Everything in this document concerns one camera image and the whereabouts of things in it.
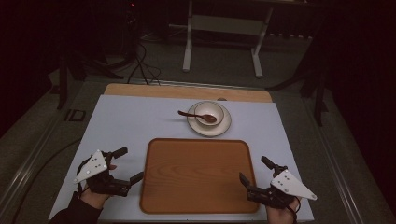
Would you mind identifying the white mat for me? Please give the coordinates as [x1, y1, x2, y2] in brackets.
[48, 94, 316, 223]

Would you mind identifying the wooden tray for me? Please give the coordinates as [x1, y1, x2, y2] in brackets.
[139, 137, 261, 215]

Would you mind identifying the white metal stand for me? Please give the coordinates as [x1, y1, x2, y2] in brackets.
[182, 0, 275, 79]

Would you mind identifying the black cable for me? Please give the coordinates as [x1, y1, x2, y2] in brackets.
[126, 41, 163, 87]

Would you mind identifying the white bowl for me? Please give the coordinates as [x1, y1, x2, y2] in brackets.
[193, 101, 225, 127]

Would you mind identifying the brown wooden spoon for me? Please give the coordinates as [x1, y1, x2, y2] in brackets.
[177, 109, 218, 124]

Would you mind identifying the black stand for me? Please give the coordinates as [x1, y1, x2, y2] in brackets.
[265, 31, 331, 128]
[49, 46, 125, 111]

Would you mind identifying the person's left hand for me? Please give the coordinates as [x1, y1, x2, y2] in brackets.
[79, 163, 118, 210]

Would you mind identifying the person's right hand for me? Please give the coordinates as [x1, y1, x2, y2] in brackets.
[265, 197, 302, 224]

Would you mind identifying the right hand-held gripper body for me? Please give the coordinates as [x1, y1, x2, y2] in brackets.
[247, 166, 318, 209]

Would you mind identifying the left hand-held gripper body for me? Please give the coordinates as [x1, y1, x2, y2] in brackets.
[73, 149, 132, 198]

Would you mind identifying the white plate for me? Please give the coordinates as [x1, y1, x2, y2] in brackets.
[186, 101, 233, 138]

